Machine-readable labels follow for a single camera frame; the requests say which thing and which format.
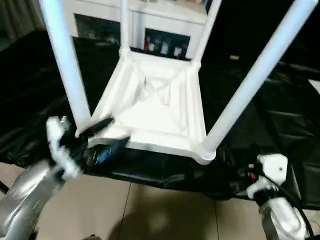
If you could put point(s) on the white plastic table leg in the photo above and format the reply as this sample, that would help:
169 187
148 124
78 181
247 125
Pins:
255 80
206 30
65 55
124 27

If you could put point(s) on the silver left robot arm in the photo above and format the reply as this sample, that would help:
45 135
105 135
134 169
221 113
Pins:
25 200

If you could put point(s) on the black work mat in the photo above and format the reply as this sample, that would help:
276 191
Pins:
30 100

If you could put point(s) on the black work table leg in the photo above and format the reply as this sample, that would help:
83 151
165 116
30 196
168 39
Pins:
4 187

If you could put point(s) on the white glass-door cabinet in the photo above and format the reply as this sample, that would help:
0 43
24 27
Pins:
140 22

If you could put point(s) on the small tan tag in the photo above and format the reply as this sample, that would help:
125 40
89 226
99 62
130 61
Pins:
234 57

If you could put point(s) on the grey curtain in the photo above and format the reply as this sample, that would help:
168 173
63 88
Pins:
22 17

